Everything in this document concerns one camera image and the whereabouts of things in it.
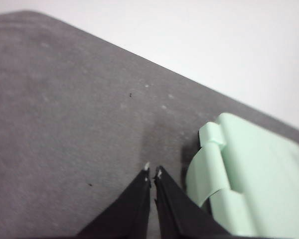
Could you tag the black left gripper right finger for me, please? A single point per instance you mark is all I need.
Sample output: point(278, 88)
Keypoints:
point(174, 211)

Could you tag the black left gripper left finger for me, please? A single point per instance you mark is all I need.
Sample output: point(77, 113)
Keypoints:
point(129, 211)

